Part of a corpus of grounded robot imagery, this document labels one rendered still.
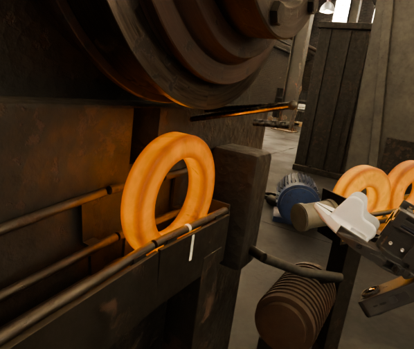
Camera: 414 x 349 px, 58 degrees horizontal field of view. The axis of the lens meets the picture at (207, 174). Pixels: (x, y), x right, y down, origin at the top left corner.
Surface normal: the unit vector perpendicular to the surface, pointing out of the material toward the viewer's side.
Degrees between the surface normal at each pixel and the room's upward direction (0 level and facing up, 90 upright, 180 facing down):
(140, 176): 63
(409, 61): 90
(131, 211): 91
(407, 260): 90
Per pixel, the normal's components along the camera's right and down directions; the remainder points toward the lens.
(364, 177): 0.40, 0.27
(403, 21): -0.70, 0.08
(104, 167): 0.85, 0.23
